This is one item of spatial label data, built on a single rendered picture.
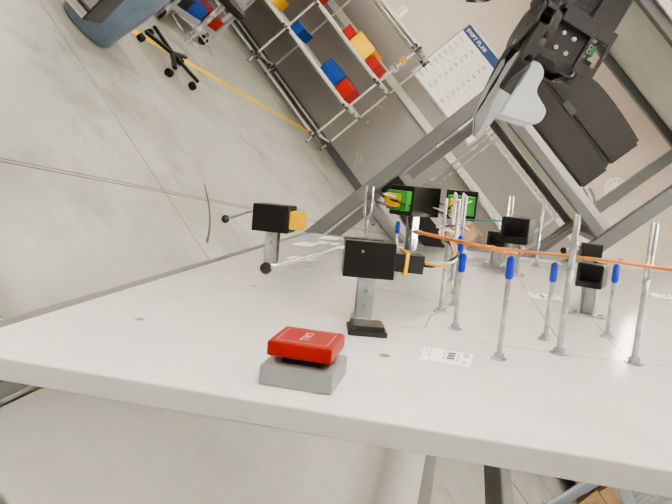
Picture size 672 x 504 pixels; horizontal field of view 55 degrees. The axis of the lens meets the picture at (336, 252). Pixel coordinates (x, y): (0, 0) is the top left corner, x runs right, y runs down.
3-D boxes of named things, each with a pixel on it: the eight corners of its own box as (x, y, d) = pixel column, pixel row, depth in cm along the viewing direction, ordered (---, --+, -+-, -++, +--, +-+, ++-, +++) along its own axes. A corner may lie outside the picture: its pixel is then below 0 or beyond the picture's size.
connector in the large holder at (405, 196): (410, 211, 137) (412, 191, 136) (401, 211, 135) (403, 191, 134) (390, 208, 141) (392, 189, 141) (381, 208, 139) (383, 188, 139)
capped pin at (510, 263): (487, 357, 62) (501, 245, 61) (499, 356, 63) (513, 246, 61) (497, 361, 61) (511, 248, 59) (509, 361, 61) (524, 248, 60)
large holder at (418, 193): (458, 253, 149) (465, 190, 148) (407, 254, 138) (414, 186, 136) (435, 248, 154) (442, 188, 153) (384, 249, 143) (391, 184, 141)
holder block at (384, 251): (340, 270, 75) (344, 235, 74) (389, 274, 75) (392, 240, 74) (342, 276, 70) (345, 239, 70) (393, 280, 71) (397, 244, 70)
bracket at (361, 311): (350, 313, 75) (354, 271, 75) (371, 315, 76) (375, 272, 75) (352, 322, 71) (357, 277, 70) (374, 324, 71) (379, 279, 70)
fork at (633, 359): (645, 367, 64) (668, 223, 62) (625, 364, 64) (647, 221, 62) (641, 362, 65) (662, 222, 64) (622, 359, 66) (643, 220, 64)
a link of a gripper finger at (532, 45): (516, 93, 63) (564, 12, 63) (502, 85, 63) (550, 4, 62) (501, 98, 68) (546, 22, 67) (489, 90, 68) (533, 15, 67)
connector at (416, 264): (377, 265, 74) (379, 248, 74) (418, 270, 75) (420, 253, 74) (381, 269, 71) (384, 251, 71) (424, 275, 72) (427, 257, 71)
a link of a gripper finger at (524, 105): (522, 159, 66) (571, 78, 65) (473, 129, 65) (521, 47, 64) (513, 159, 69) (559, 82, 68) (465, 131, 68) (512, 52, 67)
